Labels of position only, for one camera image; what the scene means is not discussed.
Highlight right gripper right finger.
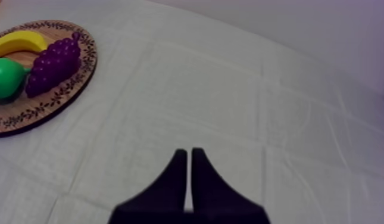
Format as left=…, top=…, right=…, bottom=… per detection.
left=188, top=147, right=271, bottom=224

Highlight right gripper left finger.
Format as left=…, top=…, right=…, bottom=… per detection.
left=108, top=148, right=188, bottom=224

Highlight round wooden board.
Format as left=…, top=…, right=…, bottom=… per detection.
left=0, top=20, right=98, bottom=138

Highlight yellow toy banana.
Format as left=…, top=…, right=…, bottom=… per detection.
left=0, top=30, right=49, bottom=59

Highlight purple toy grapes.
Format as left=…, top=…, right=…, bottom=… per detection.
left=24, top=31, right=82, bottom=99

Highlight green toy pear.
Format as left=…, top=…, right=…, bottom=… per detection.
left=0, top=57, right=31, bottom=100

